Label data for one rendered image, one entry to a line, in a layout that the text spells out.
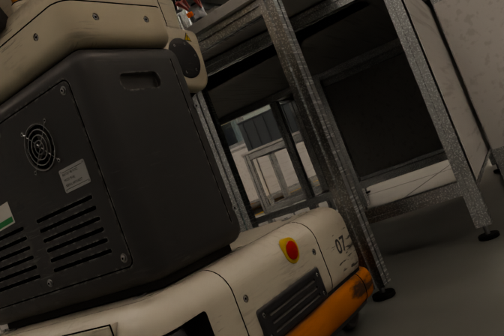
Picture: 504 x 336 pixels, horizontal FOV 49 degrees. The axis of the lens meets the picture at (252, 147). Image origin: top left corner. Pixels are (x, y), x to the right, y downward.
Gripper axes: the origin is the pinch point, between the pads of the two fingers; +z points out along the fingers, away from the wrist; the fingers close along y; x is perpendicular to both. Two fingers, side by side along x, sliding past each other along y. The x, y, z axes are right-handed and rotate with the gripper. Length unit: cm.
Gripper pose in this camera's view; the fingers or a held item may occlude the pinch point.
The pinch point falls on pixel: (195, 8)
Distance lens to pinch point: 224.5
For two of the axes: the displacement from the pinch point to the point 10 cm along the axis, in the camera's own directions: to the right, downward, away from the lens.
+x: -1.0, 6.5, -7.5
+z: 5.4, 6.7, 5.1
